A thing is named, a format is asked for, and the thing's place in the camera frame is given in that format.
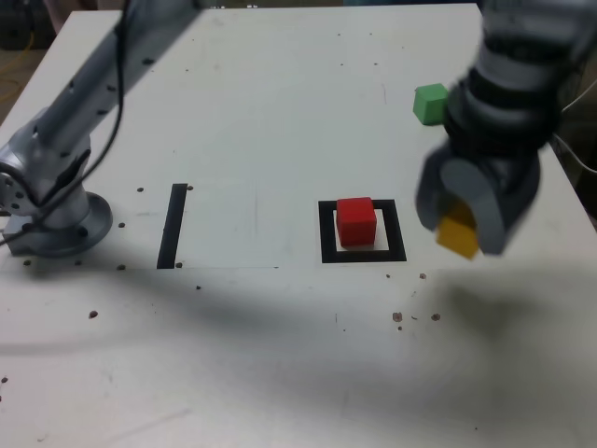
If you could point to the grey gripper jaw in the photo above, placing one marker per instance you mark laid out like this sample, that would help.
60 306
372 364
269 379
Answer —
494 219
429 196

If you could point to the yellow cube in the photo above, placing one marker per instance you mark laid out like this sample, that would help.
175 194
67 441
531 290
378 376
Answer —
459 238

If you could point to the red cube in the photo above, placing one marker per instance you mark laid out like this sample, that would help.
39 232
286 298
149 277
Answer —
356 224

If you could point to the green cube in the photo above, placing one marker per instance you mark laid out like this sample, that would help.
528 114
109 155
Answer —
429 105

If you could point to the black tape square outline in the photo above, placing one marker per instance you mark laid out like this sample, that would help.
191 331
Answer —
364 257

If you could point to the black tape strip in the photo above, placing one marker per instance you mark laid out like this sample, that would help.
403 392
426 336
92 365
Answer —
171 228

